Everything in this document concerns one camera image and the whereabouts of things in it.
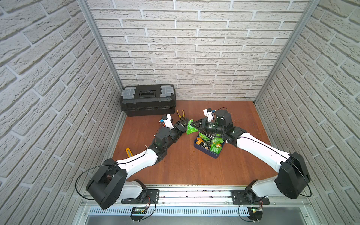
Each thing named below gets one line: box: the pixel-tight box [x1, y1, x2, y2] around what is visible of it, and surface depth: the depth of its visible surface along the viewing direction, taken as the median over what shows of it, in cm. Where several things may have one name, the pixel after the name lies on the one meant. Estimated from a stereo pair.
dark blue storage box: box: [193, 132, 225, 159], surface depth 91 cm
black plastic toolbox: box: [120, 83, 177, 117], surface depth 102 cm
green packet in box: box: [209, 138, 225, 155], surface depth 91 cm
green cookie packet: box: [186, 119, 199, 135], surface depth 76 cm
